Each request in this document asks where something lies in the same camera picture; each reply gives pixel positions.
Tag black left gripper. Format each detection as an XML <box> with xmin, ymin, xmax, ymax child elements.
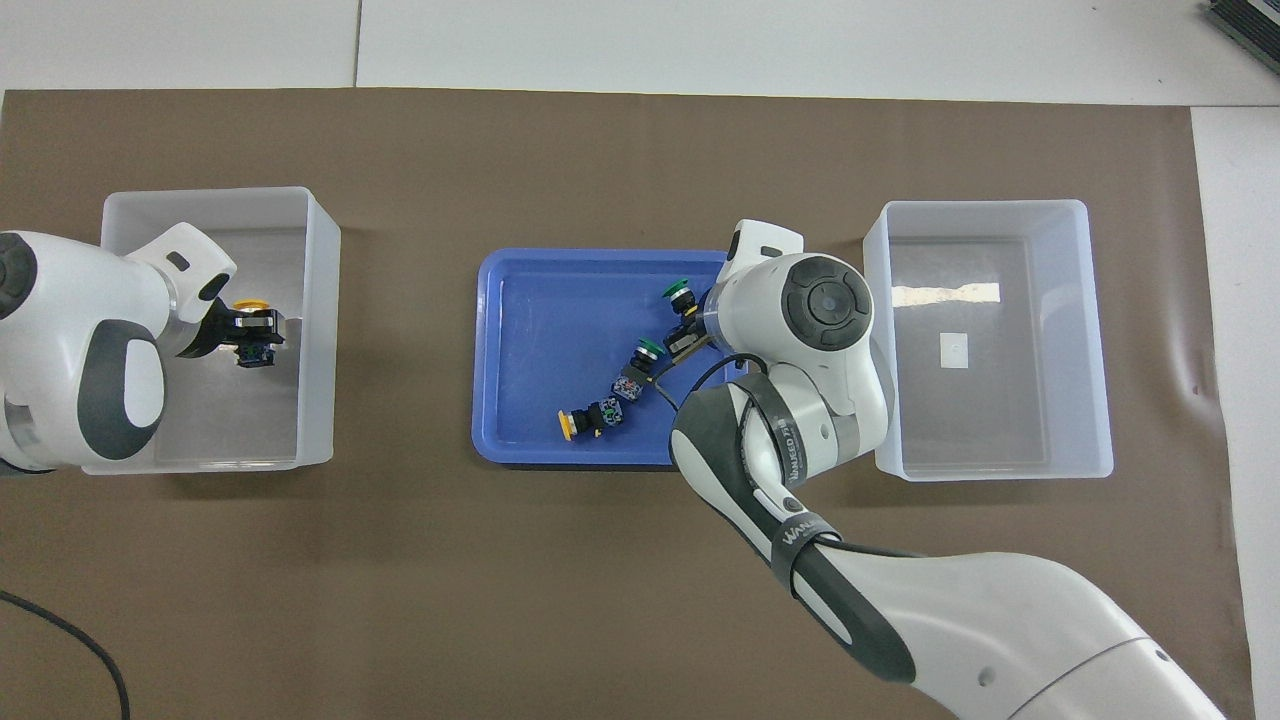
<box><xmin>183</xmin><ymin>298</ymin><xmax>288</xmax><ymax>359</ymax></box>

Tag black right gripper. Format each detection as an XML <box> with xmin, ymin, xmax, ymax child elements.
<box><xmin>666</xmin><ymin>288</ymin><xmax>717</xmax><ymax>363</ymax></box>

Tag yellow push button switch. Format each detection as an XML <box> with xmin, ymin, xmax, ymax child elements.
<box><xmin>233</xmin><ymin>297</ymin><xmax>283</xmax><ymax>369</ymax></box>
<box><xmin>557</xmin><ymin>396</ymin><xmax>625</xmax><ymax>441</ymax></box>

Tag translucent white plastic box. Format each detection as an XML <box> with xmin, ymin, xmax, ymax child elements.
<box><xmin>80</xmin><ymin>186</ymin><xmax>342</xmax><ymax>477</ymax></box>
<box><xmin>863</xmin><ymin>199</ymin><xmax>1115</xmax><ymax>483</ymax></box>

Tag blue plastic tray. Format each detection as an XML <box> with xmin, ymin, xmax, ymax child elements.
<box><xmin>471</xmin><ymin>248</ymin><xmax>751</xmax><ymax>468</ymax></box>

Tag brown table mat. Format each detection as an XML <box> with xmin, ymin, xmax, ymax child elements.
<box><xmin>0</xmin><ymin>88</ymin><xmax>1256</xmax><ymax>720</ymax></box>

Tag dark ribbed metal device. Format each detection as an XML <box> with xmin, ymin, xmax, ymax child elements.
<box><xmin>1205</xmin><ymin>0</ymin><xmax>1280</xmax><ymax>56</ymax></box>

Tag black printed velcro strap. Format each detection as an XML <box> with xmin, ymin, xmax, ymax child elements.
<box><xmin>745</xmin><ymin>375</ymin><xmax>813</xmax><ymax>493</ymax></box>
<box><xmin>768</xmin><ymin>510</ymin><xmax>843</xmax><ymax>573</ymax></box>

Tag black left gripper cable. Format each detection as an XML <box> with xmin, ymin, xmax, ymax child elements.
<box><xmin>0</xmin><ymin>590</ymin><xmax>131</xmax><ymax>720</ymax></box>

